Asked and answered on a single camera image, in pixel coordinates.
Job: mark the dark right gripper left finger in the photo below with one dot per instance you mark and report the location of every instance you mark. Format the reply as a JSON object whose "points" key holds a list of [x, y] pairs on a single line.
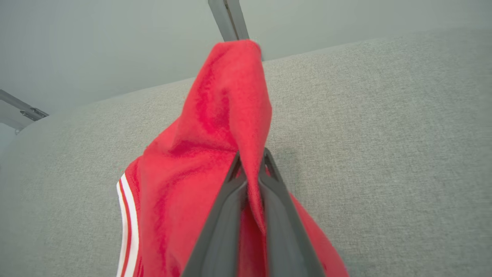
{"points": [[219, 238]]}

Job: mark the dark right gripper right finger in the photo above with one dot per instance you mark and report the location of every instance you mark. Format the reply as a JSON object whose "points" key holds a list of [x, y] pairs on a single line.
{"points": [[288, 238]]}

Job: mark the red basketball jersey white trim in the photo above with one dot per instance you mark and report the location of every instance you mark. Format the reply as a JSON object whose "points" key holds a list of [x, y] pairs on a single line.
{"points": [[200, 154]]}

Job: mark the grey double partition post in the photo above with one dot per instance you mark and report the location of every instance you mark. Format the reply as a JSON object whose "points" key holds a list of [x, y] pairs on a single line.
{"points": [[230, 19]]}

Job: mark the grey corner frame post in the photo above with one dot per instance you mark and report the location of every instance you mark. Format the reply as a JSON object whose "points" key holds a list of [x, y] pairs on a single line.
{"points": [[23, 109]]}

